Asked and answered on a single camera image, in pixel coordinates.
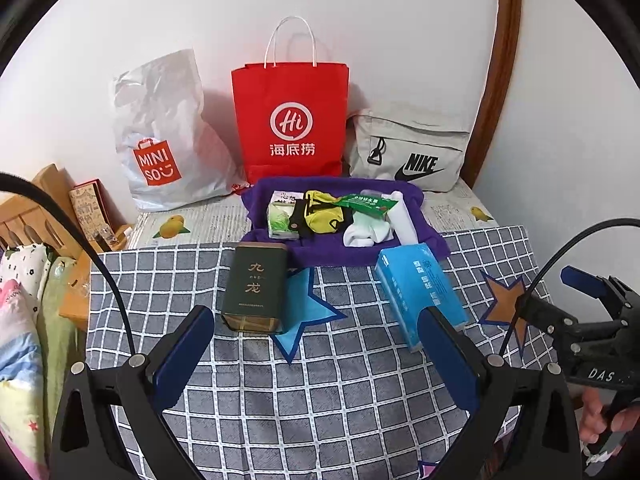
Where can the brown patterned box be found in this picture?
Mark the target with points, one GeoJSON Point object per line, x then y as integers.
{"type": "Point", "coordinates": [90, 210]}

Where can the white Miniso plastic bag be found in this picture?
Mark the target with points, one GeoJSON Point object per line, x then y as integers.
{"type": "Point", "coordinates": [170, 156]}

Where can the yellow black pouch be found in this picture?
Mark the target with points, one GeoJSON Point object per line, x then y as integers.
{"type": "Point", "coordinates": [319, 213]}

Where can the white foam roll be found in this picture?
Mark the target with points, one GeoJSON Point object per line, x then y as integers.
{"type": "Point", "coordinates": [400, 220]}

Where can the green flat packet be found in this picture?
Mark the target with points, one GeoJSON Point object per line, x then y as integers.
{"type": "Point", "coordinates": [373, 206]}

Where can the grey checked blanket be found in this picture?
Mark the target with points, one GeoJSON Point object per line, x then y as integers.
{"type": "Point", "coordinates": [353, 402]}

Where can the beige Nike waist bag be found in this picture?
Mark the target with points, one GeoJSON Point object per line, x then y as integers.
{"type": "Point", "coordinates": [401, 142]}

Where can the colourful patterned bedding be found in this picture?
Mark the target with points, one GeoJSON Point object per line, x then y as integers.
{"type": "Point", "coordinates": [24, 273]}

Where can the dark green tea box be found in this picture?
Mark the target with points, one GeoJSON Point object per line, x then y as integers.
{"type": "Point", "coordinates": [255, 291]}

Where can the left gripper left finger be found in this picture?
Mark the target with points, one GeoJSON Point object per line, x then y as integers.
{"type": "Point", "coordinates": [86, 442]}

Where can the brown wooden door frame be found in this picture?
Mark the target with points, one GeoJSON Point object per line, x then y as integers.
{"type": "Point", "coordinates": [500, 68]}

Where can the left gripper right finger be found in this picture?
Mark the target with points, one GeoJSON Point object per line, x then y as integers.
{"type": "Point", "coordinates": [544, 443]}

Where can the blue tissue box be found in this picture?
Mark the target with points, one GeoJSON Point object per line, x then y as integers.
{"type": "Point", "coordinates": [413, 280]}

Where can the green tea tissue pack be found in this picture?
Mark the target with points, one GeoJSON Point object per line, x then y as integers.
{"type": "Point", "coordinates": [279, 212]}

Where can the red paper shopping bag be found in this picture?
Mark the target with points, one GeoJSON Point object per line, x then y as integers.
{"type": "Point", "coordinates": [291, 116]}

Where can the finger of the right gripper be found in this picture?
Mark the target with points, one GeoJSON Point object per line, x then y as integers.
{"type": "Point", "coordinates": [591, 285]}

